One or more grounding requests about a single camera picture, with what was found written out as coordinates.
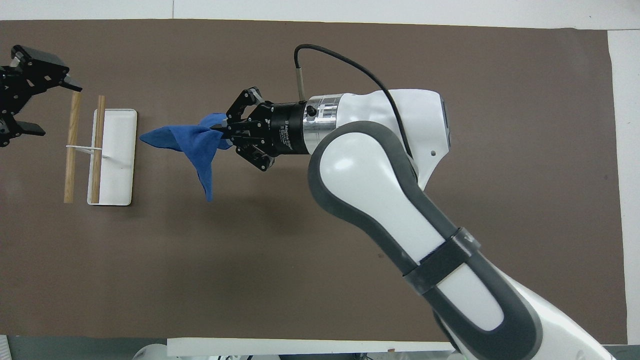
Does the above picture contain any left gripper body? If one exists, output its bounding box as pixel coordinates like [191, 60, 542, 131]
[0, 66, 18, 121]

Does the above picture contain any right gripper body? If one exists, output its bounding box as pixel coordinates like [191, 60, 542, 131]
[251, 101, 309, 156]

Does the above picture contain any blue towel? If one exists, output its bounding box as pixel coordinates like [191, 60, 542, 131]
[139, 113, 234, 203]

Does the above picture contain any white rack with wooden bars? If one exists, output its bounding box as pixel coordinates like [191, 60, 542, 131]
[63, 92, 138, 207]

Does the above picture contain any black cable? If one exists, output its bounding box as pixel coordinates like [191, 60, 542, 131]
[293, 44, 419, 171]

